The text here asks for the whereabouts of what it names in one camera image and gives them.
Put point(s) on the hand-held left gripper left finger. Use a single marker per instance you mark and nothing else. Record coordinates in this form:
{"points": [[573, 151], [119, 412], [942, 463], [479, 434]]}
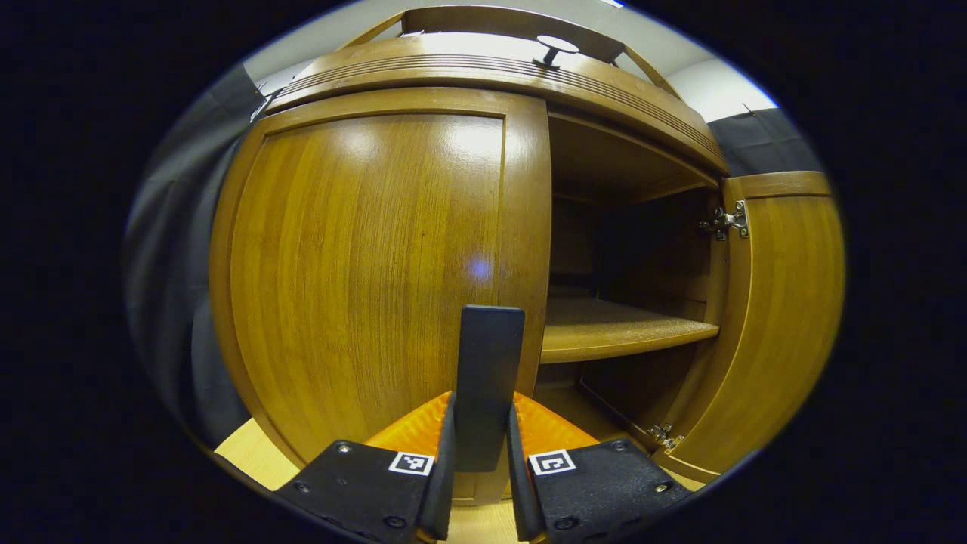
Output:
{"points": [[442, 491]]}

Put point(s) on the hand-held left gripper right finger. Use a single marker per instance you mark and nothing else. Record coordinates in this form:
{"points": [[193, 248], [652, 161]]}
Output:
{"points": [[521, 491]]}

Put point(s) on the wooden cabinet door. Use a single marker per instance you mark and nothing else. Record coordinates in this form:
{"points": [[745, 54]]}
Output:
{"points": [[786, 317], [363, 264]]}

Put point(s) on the wooden double-door shoe cabinet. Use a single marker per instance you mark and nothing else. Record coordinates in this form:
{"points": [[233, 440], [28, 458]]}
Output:
{"points": [[604, 151]]}

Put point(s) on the metal door hinge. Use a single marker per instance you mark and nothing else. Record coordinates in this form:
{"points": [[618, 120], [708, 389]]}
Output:
{"points": [[665, 437], [729, 221]]}

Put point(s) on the wooden inner shelf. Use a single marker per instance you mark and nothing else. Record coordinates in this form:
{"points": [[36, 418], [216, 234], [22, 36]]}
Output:
{"points": [[612, 329]]}

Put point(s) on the wooden grooved drawer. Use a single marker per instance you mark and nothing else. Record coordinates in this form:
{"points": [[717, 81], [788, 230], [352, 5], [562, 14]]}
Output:
{"points": [[453, 64]]}

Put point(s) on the black round drawer knob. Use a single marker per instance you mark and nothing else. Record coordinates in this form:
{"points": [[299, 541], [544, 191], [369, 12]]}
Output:
{"points": [[557, 44]]}

